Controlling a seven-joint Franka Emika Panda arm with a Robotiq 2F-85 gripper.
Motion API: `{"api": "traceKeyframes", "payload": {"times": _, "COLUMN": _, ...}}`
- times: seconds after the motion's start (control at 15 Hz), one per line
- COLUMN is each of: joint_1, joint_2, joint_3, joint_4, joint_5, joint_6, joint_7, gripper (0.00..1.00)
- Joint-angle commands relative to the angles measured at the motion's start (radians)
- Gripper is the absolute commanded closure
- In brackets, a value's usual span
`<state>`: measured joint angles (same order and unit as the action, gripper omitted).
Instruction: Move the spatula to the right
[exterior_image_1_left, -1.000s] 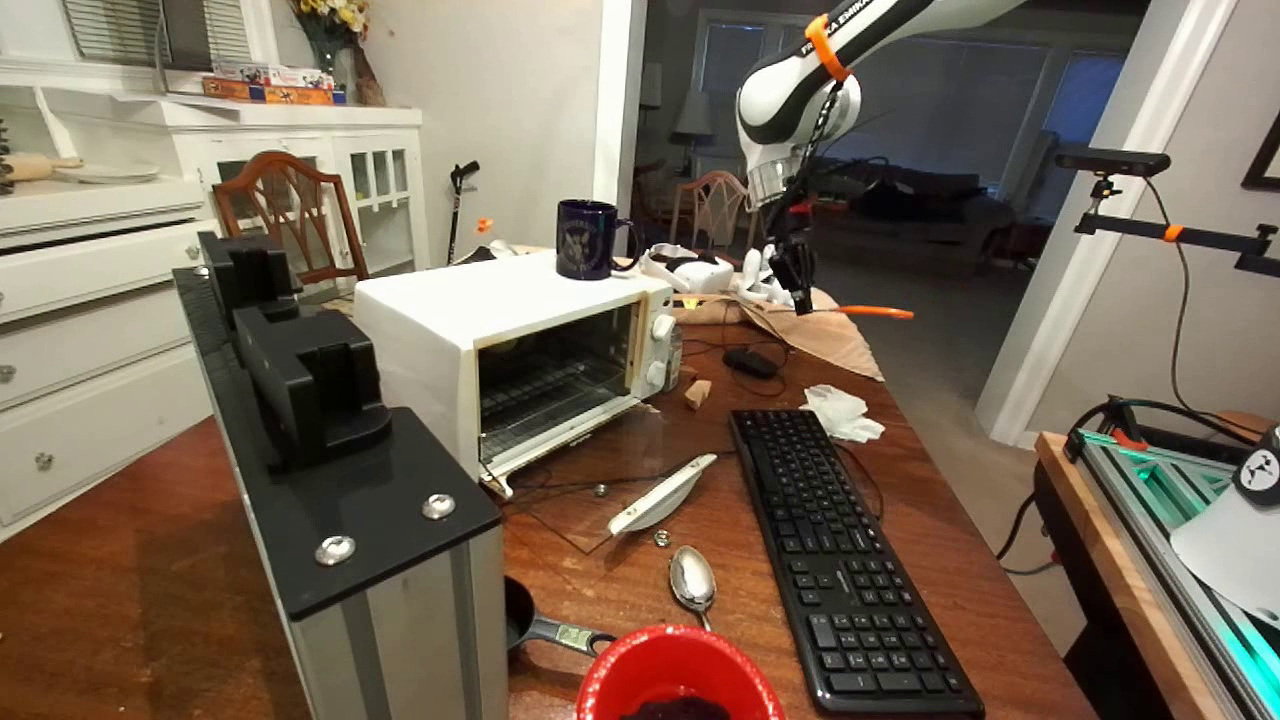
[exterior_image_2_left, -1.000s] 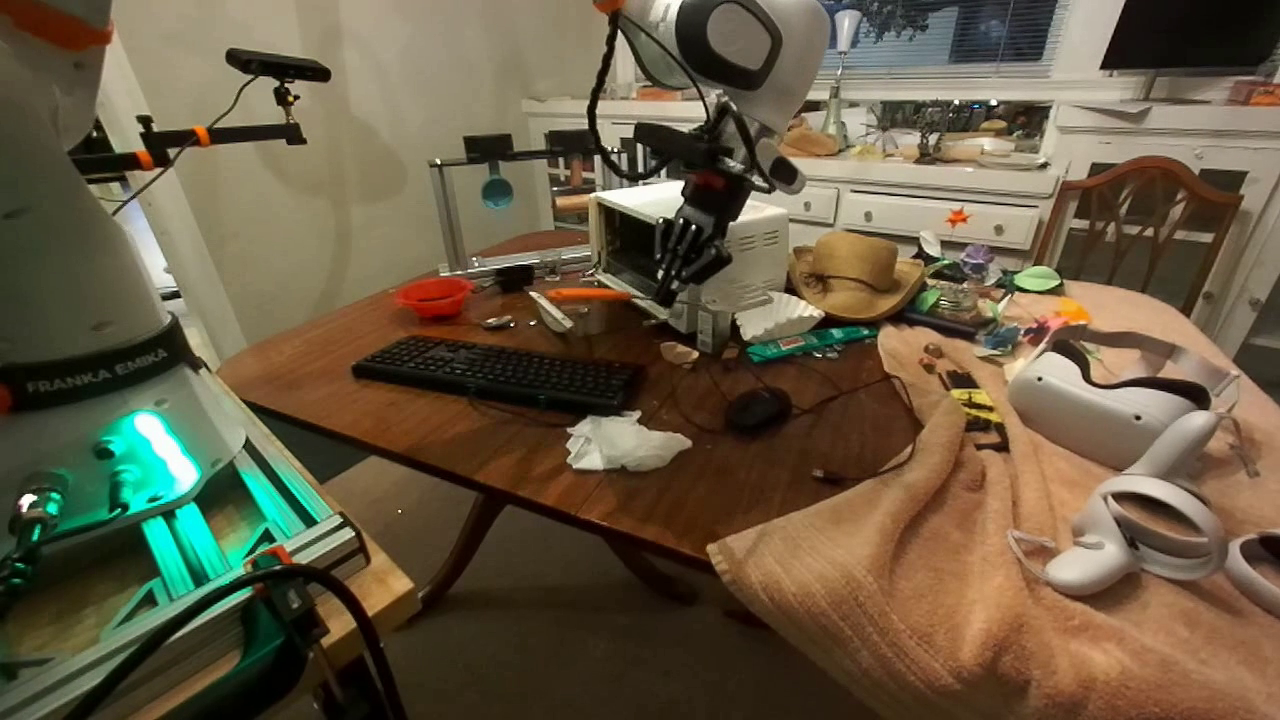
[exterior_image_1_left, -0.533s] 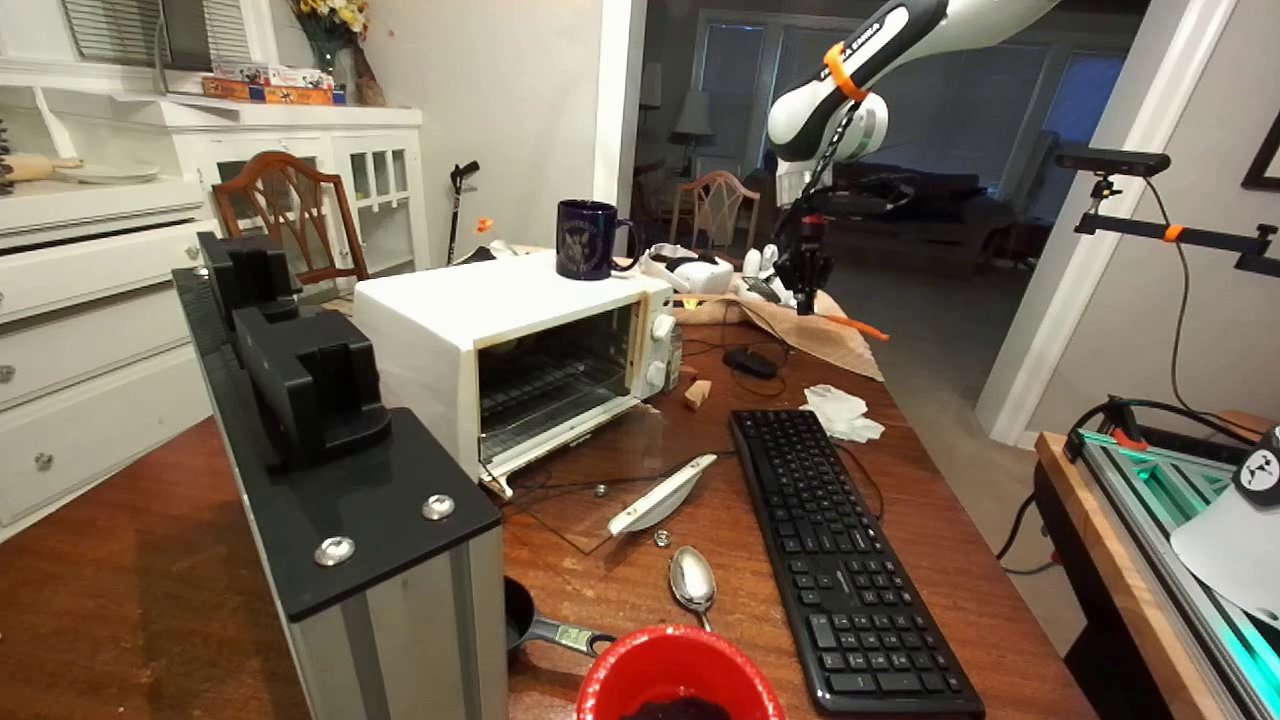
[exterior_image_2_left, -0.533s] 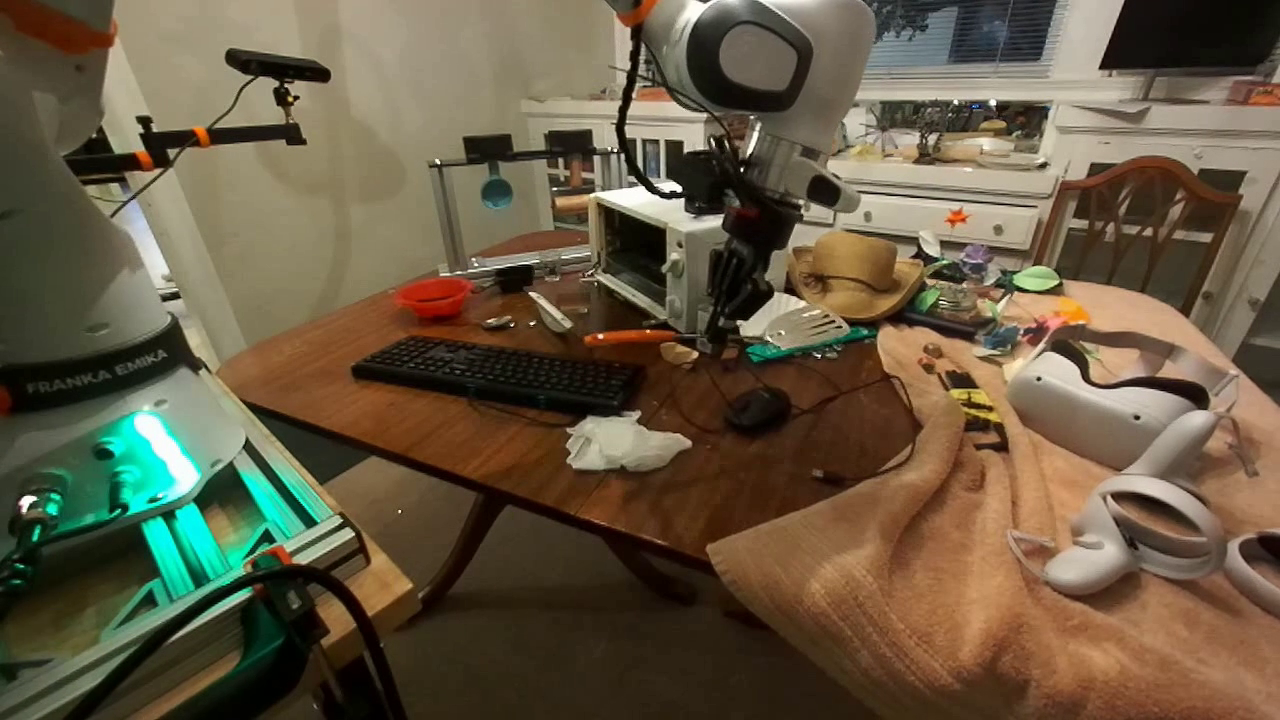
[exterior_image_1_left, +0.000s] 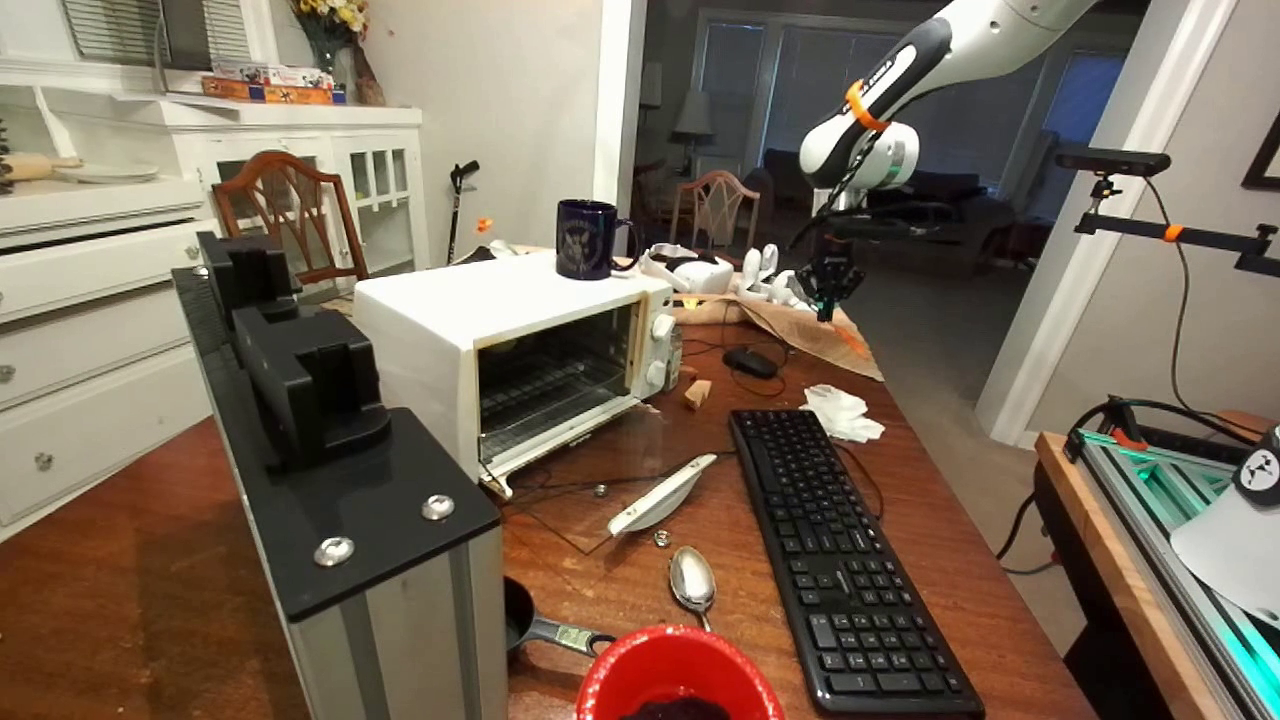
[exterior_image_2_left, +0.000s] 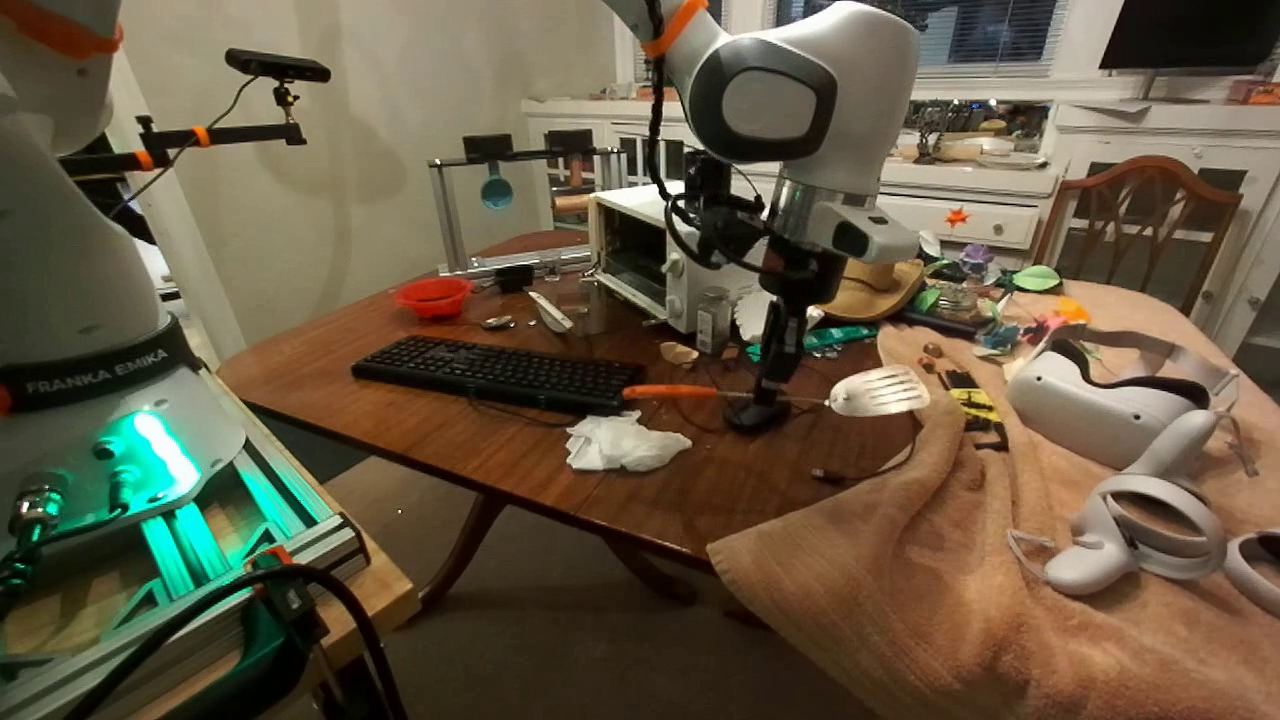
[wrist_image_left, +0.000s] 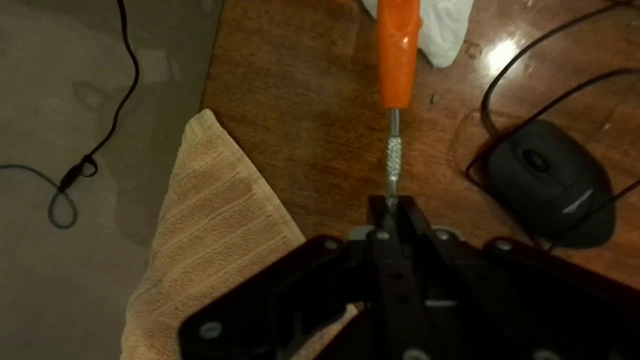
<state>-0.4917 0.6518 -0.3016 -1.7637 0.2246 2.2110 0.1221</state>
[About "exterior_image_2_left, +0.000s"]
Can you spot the white plastic utensil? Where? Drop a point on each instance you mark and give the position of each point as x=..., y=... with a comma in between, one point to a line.
x=549, y=309

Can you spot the white VR headset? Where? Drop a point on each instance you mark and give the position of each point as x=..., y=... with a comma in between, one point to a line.
x=1106, y=405

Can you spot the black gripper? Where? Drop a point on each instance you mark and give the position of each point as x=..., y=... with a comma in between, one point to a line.
x=803, y=273

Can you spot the yellow and black gadget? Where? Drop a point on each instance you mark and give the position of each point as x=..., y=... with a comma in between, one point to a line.
x=976, y=405

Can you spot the black television screen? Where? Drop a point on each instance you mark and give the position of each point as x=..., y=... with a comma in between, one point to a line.
x=1186, y=32

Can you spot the peach towel blanket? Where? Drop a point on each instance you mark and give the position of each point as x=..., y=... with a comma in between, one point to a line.
x=933, y=575

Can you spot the straw hat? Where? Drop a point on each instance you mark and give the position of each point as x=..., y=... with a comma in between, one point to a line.
x=885, y=284

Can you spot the metal frame stand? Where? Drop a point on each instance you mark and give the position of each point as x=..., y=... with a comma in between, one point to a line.
x=498, y=200

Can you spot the aluminium robot mounting platform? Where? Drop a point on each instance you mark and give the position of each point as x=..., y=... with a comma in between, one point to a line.
x=200, y=532

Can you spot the wooden chair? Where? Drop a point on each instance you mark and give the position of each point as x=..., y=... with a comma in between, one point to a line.
x=1133, y=213

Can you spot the small glass jar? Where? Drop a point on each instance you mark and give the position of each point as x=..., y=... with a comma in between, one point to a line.
x=713, y=320

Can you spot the crumpled white plastic bag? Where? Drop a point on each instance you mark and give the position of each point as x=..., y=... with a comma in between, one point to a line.
x=623, y=446

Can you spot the green round lid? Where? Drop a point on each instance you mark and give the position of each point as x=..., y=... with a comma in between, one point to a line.
x=1034, y=282

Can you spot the white toaster oven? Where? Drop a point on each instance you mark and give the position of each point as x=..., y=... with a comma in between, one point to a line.
x=640, y=254

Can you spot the black camera bar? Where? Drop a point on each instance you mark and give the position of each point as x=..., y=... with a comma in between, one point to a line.
x=278, y=67

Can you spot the black computer keyboard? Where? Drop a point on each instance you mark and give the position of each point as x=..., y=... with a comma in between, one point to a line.
x=493, y=375

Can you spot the green snack package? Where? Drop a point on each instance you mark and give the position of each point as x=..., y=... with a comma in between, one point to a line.
x=842, y=338

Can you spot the black camera boom mount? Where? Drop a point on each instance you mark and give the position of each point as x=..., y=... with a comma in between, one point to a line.
x=200, y=137

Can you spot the white VR controller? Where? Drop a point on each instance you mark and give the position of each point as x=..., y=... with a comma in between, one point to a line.
x=1252, y=575
x=1133, y=525

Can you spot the white fluted paper bowl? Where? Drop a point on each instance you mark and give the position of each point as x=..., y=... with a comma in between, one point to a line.
x=751, y=316

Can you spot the red bowl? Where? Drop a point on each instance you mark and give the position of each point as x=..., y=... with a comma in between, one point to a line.
x=432, y=299

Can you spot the small wooden block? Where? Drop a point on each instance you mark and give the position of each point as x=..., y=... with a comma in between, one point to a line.
x=679, y=353

